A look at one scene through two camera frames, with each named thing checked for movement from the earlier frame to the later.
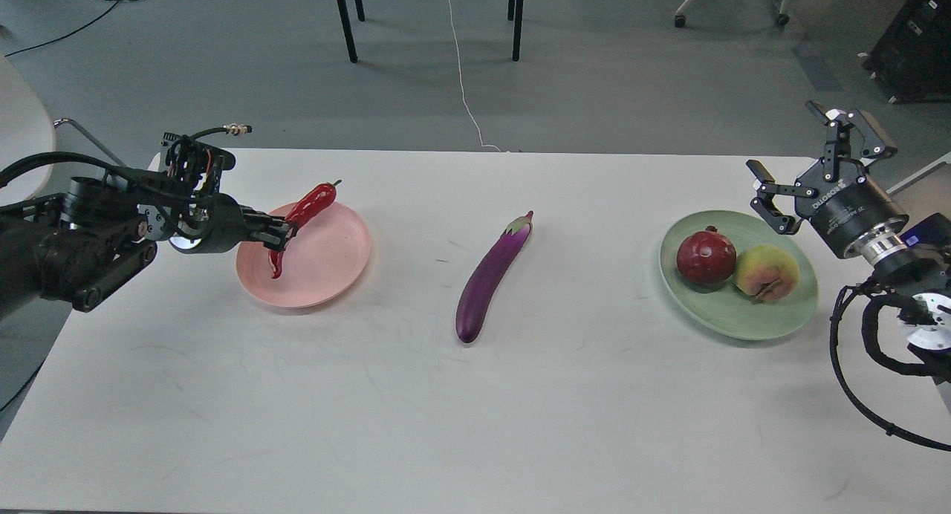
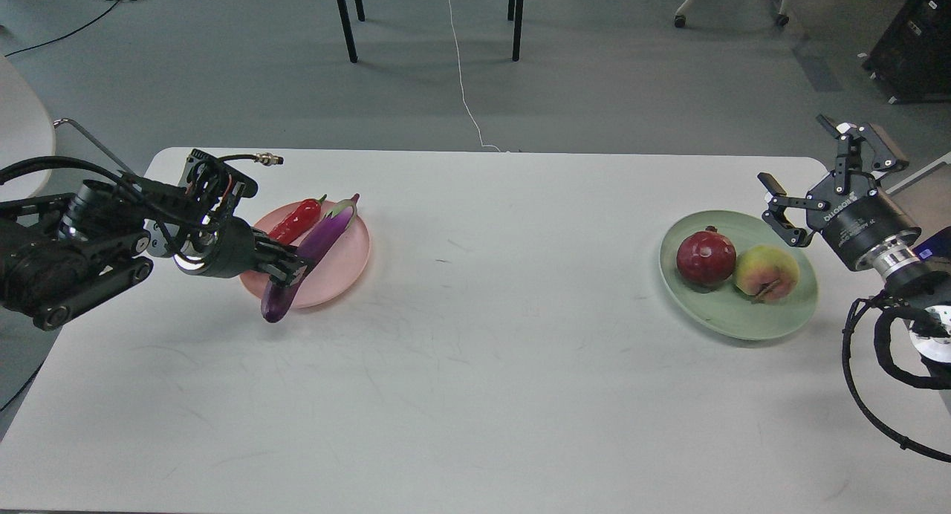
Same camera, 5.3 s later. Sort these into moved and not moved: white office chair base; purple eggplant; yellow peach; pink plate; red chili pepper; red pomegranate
Moved: purple eggplant; red chili pepper
Not moved: white office chair base; red pomegranate; yellow peach; pink plate
